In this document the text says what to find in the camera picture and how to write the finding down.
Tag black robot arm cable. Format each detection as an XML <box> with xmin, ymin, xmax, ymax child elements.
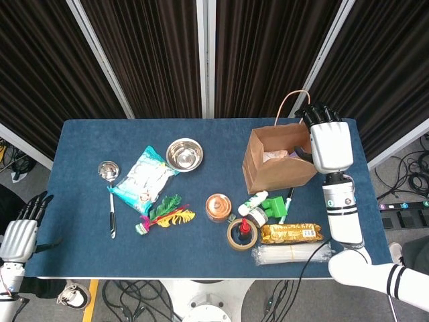
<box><xmin>296</xmin><ymin>238</ymin><xmax>333</xmax><ymax>280</ymax></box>

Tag white partition frame post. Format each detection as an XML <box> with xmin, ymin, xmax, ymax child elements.
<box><xmin>196</xmin><ymin>0</ymin><xmax>217</xmax><ymax>119</ymax></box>
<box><xmin>0</xmin><ymin>123</ymin><xmax>54</xmax><ymax>171</ymax></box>
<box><xmin>367</xmin><ymin>117</ymin><xmax>429</xmax><ymax>171</ymax></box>
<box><xmin>66</xmin><ymin>0</ymin><xmax>136</xmax><ymax>119</ymax></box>
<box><xmin>288</xmin><ymin>0</ymin><xmax>357</xmax><ymax>118</ymax></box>

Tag green white marker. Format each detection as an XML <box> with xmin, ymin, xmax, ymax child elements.
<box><xmin>278</xmin><ymin>187</ymin><xmax>296</xmax><ymax>225</ymax></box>

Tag black ink bottle red cap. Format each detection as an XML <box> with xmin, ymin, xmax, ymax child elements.
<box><xmin>237</xmin><ymin>218</ymin><xmax>252</xmax><ymax>239</ymax></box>

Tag white sneaker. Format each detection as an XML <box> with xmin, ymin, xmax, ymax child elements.
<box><xmin>56</xmin><ymin>280</ymin><xmax>91</xmax><ymax>309</ymax></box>

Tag clear tub rubber bands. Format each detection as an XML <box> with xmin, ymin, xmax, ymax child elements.
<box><xmin>205</xmin><ymin>193</ymin><xmax>233</xmax><ymax>223</ymax></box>

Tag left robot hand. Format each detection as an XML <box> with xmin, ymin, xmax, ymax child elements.
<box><xmin>0</xmin><ymin>191</ymin><xmax>64</xmax><ymax>264</ymax></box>

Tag steel ladle black handle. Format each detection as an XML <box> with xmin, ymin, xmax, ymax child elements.
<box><xmin>97</xmin><ymin>160</ymin><xmax>121</xmax><ymax>240</ymax></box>

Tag white pouch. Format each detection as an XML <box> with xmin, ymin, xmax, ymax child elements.
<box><xmin>262</xmin><ymin>150</ymin><xmax>292</xmax><ymax>164</ymax></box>

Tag black floor cables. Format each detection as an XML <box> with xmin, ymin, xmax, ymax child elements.
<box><xmin>101</xmin><ymin>279</ymin><xmax>184</xmax><ymax>322</ymax></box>
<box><xmin>0</xmin><ymin>140</ymin><xmax>38</xmax><ymax>182</ymax></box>
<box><xmin>263</xmin><ymin>279</ymin><xmax>295</xmax><ymax>316</ymax></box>
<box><xmin>374</xmin><ymin>133</ymin><xmax>429</xmax><ymax>199</ymax></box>

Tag green plastic block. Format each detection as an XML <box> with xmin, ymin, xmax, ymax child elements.
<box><xmin>261</xmin><ymin>196</ymin><xmax>290</xmax><ymax>219</ymax></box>

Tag white tube green print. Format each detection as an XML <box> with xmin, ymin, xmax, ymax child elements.
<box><xmin>237</xmin><ymin>190</ymin><xmax>269</xmax><ymax>217</ymax></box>

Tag teal snack packet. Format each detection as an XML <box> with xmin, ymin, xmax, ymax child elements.
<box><xmin>107</xmin><ymin>145</ymin><xmax>181</xmax><ymax>217</ymax></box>

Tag white table base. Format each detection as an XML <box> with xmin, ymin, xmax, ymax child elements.
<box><xmin>160</xmin><ymin>278</ymin><xmax>255</xmax><ymax>322</ymax></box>

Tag brown packing tape roll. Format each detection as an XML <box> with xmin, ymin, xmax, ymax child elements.
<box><xmin>227</xmin><ymin>217</ymin><xmax>260</xmax><ymax>252</ymax></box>

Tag steel bowl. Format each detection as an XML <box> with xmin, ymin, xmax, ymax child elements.
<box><xmin>165</xmin><ymin>138</ymin><xmax>204</xmax><ymax>173</ymax></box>

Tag person's dark trouser leg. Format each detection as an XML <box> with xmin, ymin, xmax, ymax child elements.
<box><xmin>402</xmin><ymin>236</ymin><xmax>429</xmax><ymax>266</ymax></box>

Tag brown paper bag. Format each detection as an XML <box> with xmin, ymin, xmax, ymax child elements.
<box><xmin>241</xmin><ymin>89</ymin><xmax>319</xmax><ymax>195</ymax></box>

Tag small round labelled jar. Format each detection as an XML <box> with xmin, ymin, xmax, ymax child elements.
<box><xmin>249</xmin><ymin>207</ymin><xmax>269</xmax><ymax>225</ymax></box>

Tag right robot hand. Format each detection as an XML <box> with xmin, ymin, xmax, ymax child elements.
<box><xmin>293</xmin><ymin>101</ymin><xmax>355</xmax><ymax>174</ymax></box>

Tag pink white shoe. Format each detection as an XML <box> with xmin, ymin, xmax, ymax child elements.
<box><xmin>388</xmin><ymin>241</ymin><xmax>406</xmax><ymax>266</ymax></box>

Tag bundle of clear straws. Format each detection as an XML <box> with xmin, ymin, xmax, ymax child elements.
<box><xmin>251</xmin><ymin>241</ymin><xmax>336</xmax><ymax>266</ymax></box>

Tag colourful feather shuttlecock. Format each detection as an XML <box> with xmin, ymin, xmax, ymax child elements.
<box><xmin>135</xmin><ymin>193</ymin><xmax>196</xmax><ymax>235</ymax></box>

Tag gold biscuit package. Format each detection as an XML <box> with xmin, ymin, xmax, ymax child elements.
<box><xmin>260</xmin><ymin>223</ymin><xmax>325</xmax><ymax>245</ymax></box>

